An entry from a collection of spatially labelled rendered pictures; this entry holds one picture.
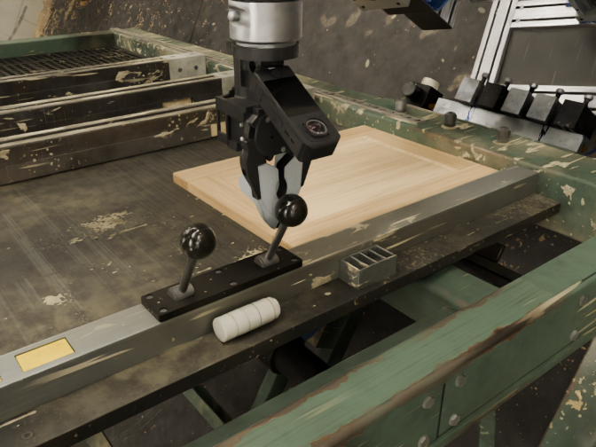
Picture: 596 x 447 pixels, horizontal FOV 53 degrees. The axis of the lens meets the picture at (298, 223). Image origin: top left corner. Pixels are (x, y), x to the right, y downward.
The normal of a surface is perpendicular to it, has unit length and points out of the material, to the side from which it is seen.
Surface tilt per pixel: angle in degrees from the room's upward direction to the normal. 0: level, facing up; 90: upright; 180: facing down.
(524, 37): 0
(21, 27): 90
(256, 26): 50
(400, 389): 59
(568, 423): 0
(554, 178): 31
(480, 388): 90
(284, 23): 85
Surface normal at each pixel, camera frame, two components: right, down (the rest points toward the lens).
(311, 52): -0.68, -0.22
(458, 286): 0.00, -0.90
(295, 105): 0.27, -0.58
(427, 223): 0.61, 0.35
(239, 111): -0.79, 0.27
